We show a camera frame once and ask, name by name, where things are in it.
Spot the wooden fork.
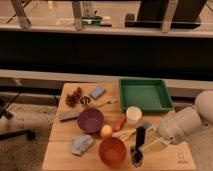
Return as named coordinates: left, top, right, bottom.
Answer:
left=95, top=99, right=117, bottom=108

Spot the orange-handled tool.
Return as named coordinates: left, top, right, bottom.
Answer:
left=114, top=115, right=126, bottom=131

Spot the wooden spatula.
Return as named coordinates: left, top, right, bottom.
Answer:
left=112, top=129, right=136, bottom=141

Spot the black monitor stand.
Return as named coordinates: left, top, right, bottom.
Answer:
left=125, top=0, right=207, bottom=29

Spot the small blue cup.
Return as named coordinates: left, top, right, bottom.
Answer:
left=140, top=122, right=152, bottom=129

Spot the black metal clip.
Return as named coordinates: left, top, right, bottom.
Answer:
left=80, top=96, right=91, bottom=106

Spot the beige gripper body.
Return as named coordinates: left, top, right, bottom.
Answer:
left=146, top=127, right=170, bottom=151

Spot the black office chair base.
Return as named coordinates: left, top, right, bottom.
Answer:
left=0, top=94, right=36, bottom=141

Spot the crumpled blue cloth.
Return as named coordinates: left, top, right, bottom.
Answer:
left=70, top=134, right=94, bottom=156

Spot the red bowl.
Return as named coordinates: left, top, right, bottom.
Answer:
left=99, top=137, right=126, bottom=167

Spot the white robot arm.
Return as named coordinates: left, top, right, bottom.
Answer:
left=140, top=91, right=213, bottom=154

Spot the blue sponge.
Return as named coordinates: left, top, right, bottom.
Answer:
left=89, top=87, right=105, bottom=100

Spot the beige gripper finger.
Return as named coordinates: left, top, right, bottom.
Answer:
left=141, top=138, right=167, bottom=153
left=144, top=126, right=154, bottom=136

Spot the yellow-red apple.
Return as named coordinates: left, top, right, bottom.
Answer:
left=100, top=125, right=112, bottom=138

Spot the white cup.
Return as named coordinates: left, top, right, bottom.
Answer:
left=126, top=106, right=142, bottom=124

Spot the green plastic tray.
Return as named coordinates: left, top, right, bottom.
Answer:
left=119, top=79, right=173, bottom=114

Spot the black dish brush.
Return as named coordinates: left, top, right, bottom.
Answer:
left=130, top=127, right=146, bottom=168

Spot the purple bowl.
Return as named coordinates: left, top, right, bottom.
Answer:
left=77, top=108, right=104, bottom=133

